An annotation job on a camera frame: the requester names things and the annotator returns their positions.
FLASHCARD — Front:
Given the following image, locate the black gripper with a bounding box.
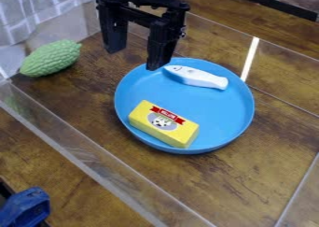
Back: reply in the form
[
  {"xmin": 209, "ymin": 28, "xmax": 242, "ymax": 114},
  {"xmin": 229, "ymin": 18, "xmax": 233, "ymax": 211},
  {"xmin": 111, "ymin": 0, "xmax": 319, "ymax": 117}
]
[{"xmin": 98, "ymin": 0, "xmax": 190, "ymax": 71}]

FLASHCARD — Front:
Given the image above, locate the green bitter gourd toy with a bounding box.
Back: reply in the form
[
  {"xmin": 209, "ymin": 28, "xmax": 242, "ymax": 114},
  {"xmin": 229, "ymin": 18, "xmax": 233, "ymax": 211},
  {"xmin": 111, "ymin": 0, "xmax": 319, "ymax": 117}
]
[{"xmin": 21, "ymin": 39, "xmax": 82, "ymax": 78}]

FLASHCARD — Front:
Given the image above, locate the white toy fish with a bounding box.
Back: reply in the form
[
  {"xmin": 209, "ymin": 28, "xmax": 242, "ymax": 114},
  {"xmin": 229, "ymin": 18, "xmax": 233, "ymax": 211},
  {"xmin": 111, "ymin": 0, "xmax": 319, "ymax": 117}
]
[{"xmin": 163, "ymin": 65, "xmax": 229, "ymax": 90}]

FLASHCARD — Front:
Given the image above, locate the yellow butter block toy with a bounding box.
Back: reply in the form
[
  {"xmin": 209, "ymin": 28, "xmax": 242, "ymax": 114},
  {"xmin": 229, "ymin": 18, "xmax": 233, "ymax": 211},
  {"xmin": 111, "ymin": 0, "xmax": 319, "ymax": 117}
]
[{"xmin": 129, "ymin": 100, "xmax": 199, "ymax": 149}]

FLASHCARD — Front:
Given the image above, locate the blue clamp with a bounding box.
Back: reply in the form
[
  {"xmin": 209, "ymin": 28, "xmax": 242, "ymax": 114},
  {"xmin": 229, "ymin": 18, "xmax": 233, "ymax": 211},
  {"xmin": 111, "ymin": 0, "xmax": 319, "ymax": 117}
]
[{"xmin": 0, "ymin": 187, "xmax": 51, "ymax": 227}]

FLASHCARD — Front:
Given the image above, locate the clear acrylic enclosure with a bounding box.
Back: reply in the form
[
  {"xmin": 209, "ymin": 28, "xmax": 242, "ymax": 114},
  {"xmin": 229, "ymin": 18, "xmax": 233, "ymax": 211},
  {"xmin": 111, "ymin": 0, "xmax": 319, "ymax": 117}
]
[{"xmin": 0, "ymin": 0, "xmax": 319, "ymax": 227}]

